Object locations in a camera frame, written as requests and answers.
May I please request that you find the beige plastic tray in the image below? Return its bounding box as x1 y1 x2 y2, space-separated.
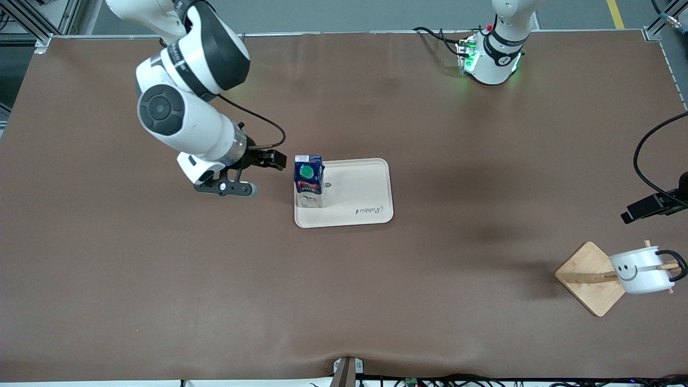
294 157 395 229

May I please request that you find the aluminium frame profile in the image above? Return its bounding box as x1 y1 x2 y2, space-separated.
0 0 82 54
642 0 688 42

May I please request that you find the grey metal table bracket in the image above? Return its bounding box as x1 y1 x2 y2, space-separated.
332 356 365 387

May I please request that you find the wooden cup rack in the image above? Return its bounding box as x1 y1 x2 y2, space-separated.
555 240 681 318

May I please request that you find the white smiley cup black handle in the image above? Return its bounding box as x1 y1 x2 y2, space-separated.
609 247 688 295

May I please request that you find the blue milk carton green cap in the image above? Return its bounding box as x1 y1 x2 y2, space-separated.
293 155 326 209

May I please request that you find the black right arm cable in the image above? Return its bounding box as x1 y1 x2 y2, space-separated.
217 94 286 150

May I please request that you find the black left base cable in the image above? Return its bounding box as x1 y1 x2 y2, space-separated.
412 26 477 60

